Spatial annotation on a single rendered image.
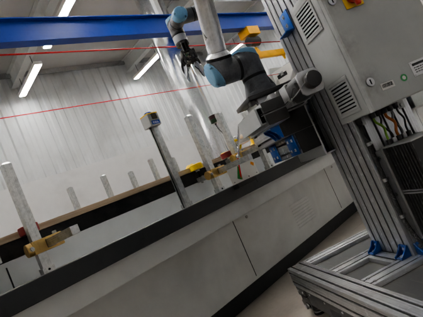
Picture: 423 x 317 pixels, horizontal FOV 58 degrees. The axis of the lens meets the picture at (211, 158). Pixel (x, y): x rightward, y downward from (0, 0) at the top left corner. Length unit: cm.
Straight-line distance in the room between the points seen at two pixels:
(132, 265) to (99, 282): 16
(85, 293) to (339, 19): 135
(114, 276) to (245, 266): 99
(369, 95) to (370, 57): 13
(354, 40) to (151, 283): 143
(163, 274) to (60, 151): 792
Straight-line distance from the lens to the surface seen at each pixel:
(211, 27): 172
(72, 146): 991
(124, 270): 174
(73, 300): 164
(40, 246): 159
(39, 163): 954
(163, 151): 197
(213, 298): 226
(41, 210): 928
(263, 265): 257
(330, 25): 135
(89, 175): 979
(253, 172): 236
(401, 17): 148
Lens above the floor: 76
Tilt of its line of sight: 3 degrees up
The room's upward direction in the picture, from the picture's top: 24 degrees counter-clockwise
